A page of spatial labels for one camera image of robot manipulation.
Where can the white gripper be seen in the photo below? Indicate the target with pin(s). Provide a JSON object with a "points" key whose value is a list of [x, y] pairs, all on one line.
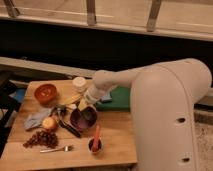
{"points": [[93, 94]]}

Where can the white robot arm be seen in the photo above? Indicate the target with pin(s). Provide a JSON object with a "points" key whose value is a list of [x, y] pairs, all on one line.
{"points": [[162, 100]]}

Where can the purple bowl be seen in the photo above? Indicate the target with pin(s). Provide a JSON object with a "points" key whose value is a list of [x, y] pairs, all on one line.
{"points": [[83, 120]]}

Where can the red orange bowl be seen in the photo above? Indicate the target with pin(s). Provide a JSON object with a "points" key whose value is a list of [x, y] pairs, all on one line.
{"points": [[45, 93]]}

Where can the white lidded jar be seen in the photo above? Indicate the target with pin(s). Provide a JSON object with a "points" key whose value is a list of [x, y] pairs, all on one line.
{"points": [[80, 84]]}

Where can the banana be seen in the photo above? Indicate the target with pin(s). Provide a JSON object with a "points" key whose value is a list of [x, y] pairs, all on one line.
{"points": [[71, 100]]}

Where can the green cutting mat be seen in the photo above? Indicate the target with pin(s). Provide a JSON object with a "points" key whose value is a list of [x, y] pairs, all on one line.
{"points": [[120, 100]]}

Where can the small cup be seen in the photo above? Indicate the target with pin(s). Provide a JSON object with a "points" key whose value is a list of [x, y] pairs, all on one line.
{"points": [[90, 145]]}

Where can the apple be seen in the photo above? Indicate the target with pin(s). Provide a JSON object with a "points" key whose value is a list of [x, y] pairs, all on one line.
{"points": [[49, 124]]}

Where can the bunch of dark grapes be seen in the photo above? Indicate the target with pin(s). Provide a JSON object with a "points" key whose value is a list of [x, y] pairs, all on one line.
{"points": [[42, 138]]}

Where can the grey cloth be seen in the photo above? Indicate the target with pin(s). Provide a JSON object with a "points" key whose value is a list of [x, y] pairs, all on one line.
{"points": [[35, 120]]}

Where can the black chair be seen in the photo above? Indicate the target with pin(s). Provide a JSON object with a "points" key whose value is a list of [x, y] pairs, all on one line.
{"points": [[6, 102]]}

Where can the black handled tool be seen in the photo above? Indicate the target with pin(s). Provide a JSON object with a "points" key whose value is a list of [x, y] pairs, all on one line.
{"points": [[64, 125]]}

